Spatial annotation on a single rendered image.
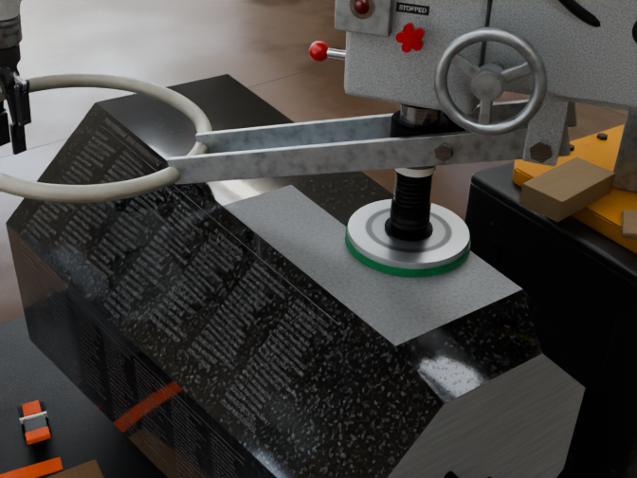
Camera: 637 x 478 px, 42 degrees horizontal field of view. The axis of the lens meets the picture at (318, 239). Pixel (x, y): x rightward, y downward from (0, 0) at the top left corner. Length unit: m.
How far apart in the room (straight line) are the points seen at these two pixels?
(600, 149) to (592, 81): 0.95
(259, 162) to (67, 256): 0.58
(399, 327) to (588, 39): 0.49
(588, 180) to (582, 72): 0.69
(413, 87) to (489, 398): 0.49
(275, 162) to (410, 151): 0.24
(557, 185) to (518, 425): 0.58
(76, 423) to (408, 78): 1.50
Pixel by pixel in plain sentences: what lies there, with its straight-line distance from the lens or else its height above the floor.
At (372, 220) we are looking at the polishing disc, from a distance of 1.47.
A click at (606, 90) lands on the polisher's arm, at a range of 1.19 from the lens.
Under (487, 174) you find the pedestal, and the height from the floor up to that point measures 0.74.
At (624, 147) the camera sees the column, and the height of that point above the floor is 0.88.
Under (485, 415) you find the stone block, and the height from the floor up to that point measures 0.73.
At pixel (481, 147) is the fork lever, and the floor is 1.10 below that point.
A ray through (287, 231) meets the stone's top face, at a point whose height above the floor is 0.87.
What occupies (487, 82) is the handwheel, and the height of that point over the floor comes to 1.25.
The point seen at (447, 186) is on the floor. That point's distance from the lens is 3.49.
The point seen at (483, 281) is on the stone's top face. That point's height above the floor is 0.87.
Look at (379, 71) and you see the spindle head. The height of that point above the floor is 1.22.
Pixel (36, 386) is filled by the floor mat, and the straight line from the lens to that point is 2.51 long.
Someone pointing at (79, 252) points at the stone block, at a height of 0.68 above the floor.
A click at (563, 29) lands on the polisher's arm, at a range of 1.16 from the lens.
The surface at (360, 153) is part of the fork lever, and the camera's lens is 1.34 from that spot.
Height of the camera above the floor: 1.66
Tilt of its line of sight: 33 degrees down
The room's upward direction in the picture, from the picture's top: 2 degrees clockwise
